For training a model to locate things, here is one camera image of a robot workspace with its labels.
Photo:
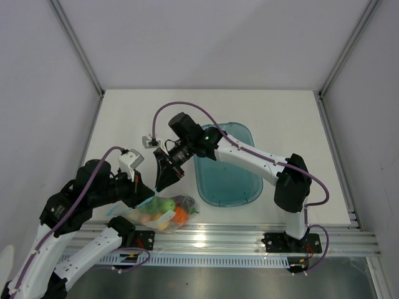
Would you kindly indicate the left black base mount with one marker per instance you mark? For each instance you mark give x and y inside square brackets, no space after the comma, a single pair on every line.
[144,239]

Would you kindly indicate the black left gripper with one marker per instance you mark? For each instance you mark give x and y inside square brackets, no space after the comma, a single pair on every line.
[139,190]

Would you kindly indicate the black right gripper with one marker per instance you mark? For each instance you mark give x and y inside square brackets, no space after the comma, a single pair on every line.
[167,174]

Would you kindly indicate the light green cucumber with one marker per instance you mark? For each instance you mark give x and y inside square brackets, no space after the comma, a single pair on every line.
[167,205]

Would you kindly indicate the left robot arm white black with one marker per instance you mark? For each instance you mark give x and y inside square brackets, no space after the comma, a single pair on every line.
[42,275]

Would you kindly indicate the green bell pepper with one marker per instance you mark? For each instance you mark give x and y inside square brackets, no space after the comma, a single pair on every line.
[151,207]

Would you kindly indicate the clear zip top bag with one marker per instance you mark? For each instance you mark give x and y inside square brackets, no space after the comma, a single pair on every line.
[157,219]

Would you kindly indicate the white slotted cable duct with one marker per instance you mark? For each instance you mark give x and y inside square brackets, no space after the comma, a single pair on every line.
[186,260]

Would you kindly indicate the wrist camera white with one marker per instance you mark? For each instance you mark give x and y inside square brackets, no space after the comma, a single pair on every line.
[149,143]
[128,161]

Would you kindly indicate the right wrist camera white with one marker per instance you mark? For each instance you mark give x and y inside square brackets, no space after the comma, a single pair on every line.
[149,143]

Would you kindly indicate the white egg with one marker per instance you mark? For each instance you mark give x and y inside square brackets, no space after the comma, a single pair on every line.
[132,215]

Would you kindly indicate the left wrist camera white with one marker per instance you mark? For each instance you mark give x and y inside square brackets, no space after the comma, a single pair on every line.
[128,161]

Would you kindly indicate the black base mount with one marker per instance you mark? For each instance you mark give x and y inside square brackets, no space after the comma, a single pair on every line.
[144,239]
[282,243]

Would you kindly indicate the yellow small pumpkin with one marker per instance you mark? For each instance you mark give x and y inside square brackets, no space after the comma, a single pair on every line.
[163,226]

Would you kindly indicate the pink egg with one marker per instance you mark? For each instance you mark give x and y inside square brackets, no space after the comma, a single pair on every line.
[144,218]

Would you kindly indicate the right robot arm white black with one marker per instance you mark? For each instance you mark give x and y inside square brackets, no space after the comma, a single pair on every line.
[287,175]

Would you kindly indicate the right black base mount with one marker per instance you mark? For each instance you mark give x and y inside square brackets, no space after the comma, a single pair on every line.
[282,243]

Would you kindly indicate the purple eggplant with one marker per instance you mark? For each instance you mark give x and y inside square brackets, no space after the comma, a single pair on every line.
[185,202]

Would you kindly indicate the aluminium mounting rail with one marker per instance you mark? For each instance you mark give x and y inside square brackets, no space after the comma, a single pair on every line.
[219,239]

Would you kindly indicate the dark green chili pepper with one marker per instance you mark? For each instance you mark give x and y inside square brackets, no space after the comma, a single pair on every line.
[192,211]

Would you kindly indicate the teal plastic tray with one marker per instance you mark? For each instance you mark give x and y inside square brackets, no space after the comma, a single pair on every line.
[225,185]

